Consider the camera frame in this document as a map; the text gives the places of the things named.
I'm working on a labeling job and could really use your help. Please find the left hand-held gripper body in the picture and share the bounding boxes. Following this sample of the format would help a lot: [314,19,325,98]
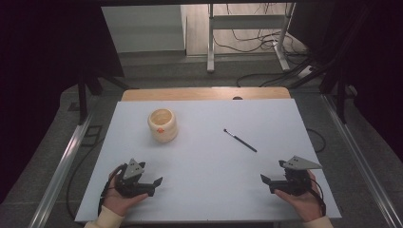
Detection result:
[114,158,156,199]

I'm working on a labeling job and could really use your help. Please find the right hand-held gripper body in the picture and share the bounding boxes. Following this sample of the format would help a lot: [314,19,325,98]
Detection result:
[269,155,323,196]

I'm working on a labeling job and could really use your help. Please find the cream pen holder cup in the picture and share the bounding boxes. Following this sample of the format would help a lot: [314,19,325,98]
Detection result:
[147,108,179,143]

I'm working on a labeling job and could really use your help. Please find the black pen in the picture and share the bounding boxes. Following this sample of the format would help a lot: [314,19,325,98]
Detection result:
[223,128,259,153]

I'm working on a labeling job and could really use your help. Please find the person's right hand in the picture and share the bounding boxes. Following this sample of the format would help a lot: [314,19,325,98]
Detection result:
[274,169,326,222]

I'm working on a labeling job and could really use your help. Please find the person's left hand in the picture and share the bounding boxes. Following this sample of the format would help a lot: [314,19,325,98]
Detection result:
[103,169,150,218]

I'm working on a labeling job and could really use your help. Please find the white table sheet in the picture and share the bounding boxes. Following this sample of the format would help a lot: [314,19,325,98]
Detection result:
[74,98,342,222]

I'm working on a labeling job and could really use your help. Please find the black metal stand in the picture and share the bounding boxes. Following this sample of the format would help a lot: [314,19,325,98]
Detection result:
[76,66,131,126]
[287,0,360,125]

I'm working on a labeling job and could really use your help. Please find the white power strip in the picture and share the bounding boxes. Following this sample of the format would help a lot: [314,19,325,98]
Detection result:
[297,65,316,80]

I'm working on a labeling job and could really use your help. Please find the white cabinet panel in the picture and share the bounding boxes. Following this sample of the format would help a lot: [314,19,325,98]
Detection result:
[101,4,187,54]

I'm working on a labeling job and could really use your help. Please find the right hand-held gripper cable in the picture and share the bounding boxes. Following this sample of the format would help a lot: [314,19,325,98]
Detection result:
[307,177,327,218]

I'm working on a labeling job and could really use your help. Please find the hand-held gripper cable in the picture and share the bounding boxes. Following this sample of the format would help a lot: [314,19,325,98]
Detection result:
[307,177,327,218]
[97,163,126,217]

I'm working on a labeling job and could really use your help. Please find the left hand-held gripper cable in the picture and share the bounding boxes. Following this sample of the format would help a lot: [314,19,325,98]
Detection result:
[97,163,126,217]

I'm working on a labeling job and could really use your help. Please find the black looped floor cable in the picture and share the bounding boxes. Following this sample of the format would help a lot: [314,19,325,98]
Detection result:
[306,127,327,154]

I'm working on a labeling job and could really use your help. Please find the black floor bracket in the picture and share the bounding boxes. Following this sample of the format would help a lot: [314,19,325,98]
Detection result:
[80,124,104,148]

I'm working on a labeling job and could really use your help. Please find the aluminium rail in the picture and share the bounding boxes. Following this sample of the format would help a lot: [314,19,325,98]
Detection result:
[28,113,93,228]
[321,94,403,228]

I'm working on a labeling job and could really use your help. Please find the black power cables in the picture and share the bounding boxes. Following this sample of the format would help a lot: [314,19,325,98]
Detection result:
[236,56,316,88]

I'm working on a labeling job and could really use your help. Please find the tangle of black cables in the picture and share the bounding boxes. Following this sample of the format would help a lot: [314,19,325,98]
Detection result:
[212,3,309,57]

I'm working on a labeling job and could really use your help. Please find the white metal desk frame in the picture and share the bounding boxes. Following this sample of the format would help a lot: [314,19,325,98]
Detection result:
[206,3,297,74]

